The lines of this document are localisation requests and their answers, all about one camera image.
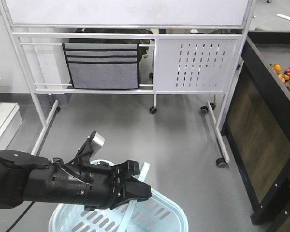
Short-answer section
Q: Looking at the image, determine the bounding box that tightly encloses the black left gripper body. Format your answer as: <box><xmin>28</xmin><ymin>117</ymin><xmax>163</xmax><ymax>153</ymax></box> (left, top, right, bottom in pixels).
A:
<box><xmin>24</xmin><ymin>161</ymin><xmax>128</xmax><ymax>210</ymax></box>

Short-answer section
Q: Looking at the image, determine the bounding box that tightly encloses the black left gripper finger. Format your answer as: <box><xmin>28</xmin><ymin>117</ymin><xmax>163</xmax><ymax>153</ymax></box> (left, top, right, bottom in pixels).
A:
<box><xmin>125</xmin><ymin>160</ymin><xmax>139</xmax><ymax>175</ymax></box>
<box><xmin>116</xmin><ymin>177</ymin><xmax>152</xmax><ymax>207</ymax></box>

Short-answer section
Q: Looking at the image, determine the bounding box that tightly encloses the light blue plastic basket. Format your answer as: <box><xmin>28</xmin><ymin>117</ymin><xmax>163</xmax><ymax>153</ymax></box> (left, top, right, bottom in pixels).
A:
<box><xmin>48</xmin><ymin>159</ymin><xmax>189</xmax><ymax>232</ymax></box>

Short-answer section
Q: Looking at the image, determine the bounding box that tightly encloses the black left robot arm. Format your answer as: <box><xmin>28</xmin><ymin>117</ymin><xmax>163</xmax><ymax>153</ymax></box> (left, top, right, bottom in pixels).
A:
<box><xmin>0</xmin><ymin>150</ymin><xmax>152</xmax><ymax>210</ymax></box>

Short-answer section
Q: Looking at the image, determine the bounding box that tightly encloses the grey fabric pocket organizer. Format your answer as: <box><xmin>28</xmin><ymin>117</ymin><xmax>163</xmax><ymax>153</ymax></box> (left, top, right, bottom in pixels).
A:
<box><xmin>62</xmin><ymin>43</ymin><xmax>139</xmax><ymax>90</ymax></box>

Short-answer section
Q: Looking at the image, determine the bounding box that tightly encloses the white rolling whiteboard stand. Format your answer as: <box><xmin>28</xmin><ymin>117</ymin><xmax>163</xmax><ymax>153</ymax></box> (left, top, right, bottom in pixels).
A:
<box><xmin>0</xmin><ymin>0</ymin><xmax>254</xmax><ymax>154</ymax></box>

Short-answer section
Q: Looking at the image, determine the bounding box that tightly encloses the dark wooden produce stand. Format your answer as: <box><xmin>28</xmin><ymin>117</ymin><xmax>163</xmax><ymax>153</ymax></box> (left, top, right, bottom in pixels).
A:
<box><xmin>221</xmin><ymin>31</ymin><xmax>290</xmax><ymax>232</ymax></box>

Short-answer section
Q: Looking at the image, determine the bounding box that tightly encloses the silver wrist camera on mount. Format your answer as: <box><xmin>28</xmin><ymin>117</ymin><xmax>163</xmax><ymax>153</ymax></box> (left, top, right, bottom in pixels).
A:
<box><xmin>74</xmin><ymin>131</ymin><xmax>105</xmax><ymax>165</ymax></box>

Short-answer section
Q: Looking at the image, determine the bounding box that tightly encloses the black cable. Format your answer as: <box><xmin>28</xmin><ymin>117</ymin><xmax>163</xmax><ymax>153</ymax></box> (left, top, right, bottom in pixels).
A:
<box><xmin>6</xmin><ymin>200</ymin><xmax>36</xmax><ymax>232</ymax></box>

